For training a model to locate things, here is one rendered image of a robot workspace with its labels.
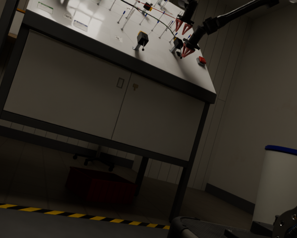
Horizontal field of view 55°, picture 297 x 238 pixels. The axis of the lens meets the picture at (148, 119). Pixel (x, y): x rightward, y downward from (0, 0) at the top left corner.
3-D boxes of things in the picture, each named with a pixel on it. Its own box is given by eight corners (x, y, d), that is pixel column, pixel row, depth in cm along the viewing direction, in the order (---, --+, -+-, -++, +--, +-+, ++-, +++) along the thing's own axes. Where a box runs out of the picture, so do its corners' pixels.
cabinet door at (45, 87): (111, 140, 155) (131, 71, 158) (3, 109, 129) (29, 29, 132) (109, 139, 157) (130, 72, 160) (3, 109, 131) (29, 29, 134)
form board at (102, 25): (25, 12, 129) (26, 8, 128) (51, -65, 195) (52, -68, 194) (214, 95, 184) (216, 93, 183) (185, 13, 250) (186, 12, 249)
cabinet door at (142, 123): (189, 161, 180) (206, 102, 183) (111, 140, 155) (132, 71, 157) (186, 160, 182) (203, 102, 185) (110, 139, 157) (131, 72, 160)
